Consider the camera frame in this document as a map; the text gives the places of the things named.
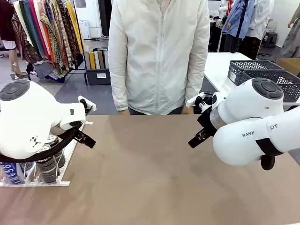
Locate light grey fabric roll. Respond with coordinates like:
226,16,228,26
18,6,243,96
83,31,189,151
103,49,110,69

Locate dark red velvet garment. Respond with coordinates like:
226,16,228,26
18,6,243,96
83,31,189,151
0,0,16,42

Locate person in white jacket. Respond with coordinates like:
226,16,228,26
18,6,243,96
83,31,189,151
107,0,211,115

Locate white hanging shirt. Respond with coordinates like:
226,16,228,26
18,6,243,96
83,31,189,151
246,0,274,41

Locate orange hanging fabric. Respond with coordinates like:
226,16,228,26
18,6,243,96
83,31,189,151
41,22,56,68

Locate mannequin in grey dress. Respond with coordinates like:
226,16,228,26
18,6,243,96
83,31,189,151
280,0,300,59

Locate mannequin with bare legs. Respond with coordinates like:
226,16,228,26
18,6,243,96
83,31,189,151
8,45,28,78

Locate white fabric roll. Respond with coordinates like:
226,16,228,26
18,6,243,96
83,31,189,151
93,49,101,70

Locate black clothes rack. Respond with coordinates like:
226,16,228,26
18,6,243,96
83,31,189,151
25,0,89,85

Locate magenta hanging fabric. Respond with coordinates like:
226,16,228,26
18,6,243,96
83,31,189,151
28,0,51,60

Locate small white air purifier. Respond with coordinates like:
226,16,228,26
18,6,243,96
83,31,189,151
78,20,91,40

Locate multicolour patterned hanging fabric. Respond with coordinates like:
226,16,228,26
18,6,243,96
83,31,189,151
38,9,65,71

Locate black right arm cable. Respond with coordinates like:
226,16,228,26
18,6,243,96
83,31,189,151
255,137,286,171

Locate dark green hanging fabric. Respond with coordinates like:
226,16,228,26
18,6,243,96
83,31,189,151
19,0,46,58

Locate beige fabric board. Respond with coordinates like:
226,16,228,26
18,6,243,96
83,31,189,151
83,45,91,70

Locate brown patterned garment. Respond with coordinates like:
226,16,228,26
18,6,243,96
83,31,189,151
11,13,44,64

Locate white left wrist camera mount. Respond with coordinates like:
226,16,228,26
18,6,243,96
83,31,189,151
77,95,97,116

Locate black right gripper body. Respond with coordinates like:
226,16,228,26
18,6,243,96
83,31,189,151
197,108,216,136

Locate white can dispenser rack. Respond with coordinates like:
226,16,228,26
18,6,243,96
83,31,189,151
0,120,94,188

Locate black plastic stool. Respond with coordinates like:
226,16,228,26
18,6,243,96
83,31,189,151
266,31,279,49

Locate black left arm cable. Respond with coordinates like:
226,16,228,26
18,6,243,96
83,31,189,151
0,126,82,164

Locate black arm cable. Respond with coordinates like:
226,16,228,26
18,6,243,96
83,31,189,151
255,137,286,171
0,126,82,164

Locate grey basket with white label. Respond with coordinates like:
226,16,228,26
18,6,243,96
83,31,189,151
227,60,285,86

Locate white side table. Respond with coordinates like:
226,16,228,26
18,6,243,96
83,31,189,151
203,52,300,112

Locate dark grey storage bin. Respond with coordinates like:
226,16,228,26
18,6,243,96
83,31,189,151
84,67,111,86

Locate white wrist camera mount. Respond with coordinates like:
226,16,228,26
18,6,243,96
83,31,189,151
186,92,214,112
77,95,97,116

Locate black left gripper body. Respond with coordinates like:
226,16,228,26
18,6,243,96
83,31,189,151
74,128,88,143

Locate dark hanging trousers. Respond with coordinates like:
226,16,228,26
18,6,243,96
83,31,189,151
239,36,262,60

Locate brown fabric roll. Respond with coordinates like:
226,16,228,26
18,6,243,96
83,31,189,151
97,50,105,69

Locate black background desk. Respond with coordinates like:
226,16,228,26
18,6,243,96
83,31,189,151
208,15,227,53

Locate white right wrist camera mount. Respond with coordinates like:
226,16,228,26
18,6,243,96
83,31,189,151
186,92,214,112

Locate cream hanging fabric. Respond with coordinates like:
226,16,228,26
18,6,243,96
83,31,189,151
13,0,32,42

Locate yellow hanging fabric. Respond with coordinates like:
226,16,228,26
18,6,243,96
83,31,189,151
65,0,84,55

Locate person's left forearm white sleeve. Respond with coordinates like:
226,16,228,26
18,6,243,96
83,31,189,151
185,67,206,108

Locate grey plastic woven basket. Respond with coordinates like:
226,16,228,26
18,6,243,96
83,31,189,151
242,70,300,103

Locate person's right forearm white sleeve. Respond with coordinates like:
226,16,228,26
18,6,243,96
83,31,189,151
110,70,129,112

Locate brown cardboard box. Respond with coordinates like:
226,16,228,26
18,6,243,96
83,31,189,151
276,58,300,78

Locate black beverage can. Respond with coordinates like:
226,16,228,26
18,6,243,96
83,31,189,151
35,144,59,185
45,135,64,169
58,140,68,168

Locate blue hanging shirt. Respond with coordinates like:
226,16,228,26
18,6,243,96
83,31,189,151
222,0,255,39

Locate grey clothes pile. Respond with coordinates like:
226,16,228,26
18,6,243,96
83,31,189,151
33,60,70,83

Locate dark floral hanging fabric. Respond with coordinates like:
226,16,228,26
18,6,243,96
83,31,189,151
55,0,79,70

